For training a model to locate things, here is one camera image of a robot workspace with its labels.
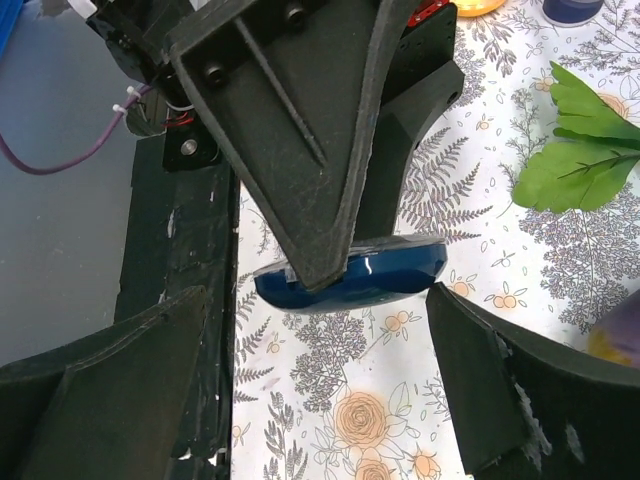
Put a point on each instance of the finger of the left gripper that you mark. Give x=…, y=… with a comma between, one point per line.
x=403, y=122

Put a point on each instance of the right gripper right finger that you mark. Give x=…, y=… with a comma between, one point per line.
x=526, y=407

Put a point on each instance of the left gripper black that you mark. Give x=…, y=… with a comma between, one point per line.
x=290, y=93

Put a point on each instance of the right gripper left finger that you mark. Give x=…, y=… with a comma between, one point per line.
x=106, y=406

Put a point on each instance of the blue round pill box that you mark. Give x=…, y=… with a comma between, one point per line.
x=378, y=271

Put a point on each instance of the purple eggplant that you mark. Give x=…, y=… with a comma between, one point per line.
x=615, y=337

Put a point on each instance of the orange round pill box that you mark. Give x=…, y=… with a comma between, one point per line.
x=476, y=8

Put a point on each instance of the floral table mat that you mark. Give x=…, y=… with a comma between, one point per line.
x=359, y=395

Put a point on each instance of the white blue pill bottle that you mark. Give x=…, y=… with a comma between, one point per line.
x=569, y=13

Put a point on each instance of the white radish with leaves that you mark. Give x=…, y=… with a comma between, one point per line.
x=592, y=154

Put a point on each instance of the black front rail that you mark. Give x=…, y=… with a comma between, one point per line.
x=181, y=233

